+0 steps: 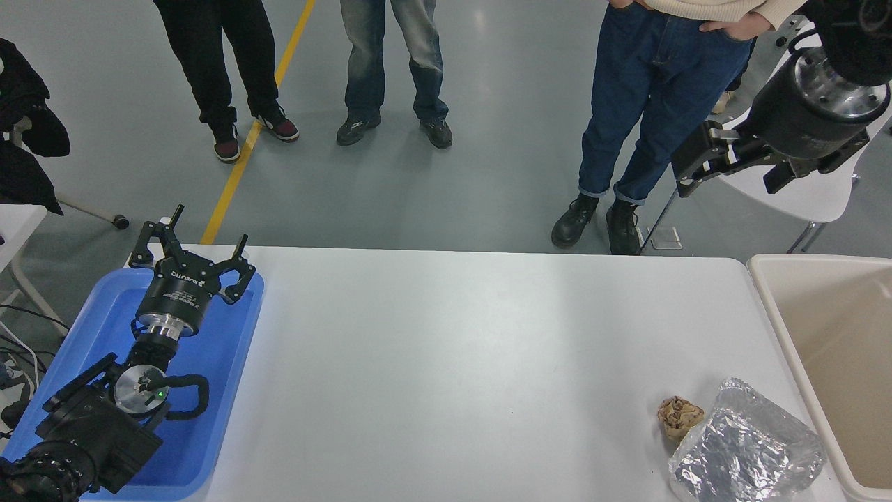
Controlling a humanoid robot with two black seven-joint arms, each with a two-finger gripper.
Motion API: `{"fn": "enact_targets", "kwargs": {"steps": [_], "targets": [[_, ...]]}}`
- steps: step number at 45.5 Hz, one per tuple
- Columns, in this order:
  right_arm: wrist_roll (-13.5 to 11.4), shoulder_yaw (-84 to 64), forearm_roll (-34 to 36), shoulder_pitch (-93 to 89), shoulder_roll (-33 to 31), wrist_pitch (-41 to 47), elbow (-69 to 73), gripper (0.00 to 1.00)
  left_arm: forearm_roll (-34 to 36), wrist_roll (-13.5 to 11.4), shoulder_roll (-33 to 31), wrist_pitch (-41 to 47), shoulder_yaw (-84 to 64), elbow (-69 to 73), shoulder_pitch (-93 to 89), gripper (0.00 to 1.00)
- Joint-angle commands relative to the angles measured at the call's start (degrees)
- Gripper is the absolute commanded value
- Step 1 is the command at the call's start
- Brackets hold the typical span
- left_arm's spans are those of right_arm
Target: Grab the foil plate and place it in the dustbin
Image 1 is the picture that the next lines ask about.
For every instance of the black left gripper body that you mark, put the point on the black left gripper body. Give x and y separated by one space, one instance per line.
181 293

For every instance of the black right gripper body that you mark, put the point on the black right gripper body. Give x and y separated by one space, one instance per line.
780 118

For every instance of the silver foil plate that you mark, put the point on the silver foil plate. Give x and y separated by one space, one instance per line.
746 453

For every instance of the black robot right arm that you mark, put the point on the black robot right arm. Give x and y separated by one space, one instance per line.
857 35

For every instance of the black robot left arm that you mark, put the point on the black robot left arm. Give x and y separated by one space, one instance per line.
97 432

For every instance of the person's left hand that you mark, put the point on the person's left hand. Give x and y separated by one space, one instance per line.
739 28

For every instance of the person's right hand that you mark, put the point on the person's right hand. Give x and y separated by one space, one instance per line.
631 3

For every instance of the white plastic chair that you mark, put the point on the white plastic chair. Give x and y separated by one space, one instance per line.
822 199

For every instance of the office chair leg with caster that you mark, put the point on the office chair leg with caster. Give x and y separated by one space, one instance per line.
90 211

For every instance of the person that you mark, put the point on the person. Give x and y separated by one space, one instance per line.
742 70
362 56
209 70
648 90

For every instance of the blue plastic tray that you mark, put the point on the blue plastic tray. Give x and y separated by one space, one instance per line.
223 362

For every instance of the black jacket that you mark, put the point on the black jacket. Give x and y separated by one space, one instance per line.
28 174

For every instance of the large pale plastic bin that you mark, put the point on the large pale plastic bin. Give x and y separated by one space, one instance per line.
836 335

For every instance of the crumpled tan paper ball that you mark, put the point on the crumpled tan paper ball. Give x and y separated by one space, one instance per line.
679 413

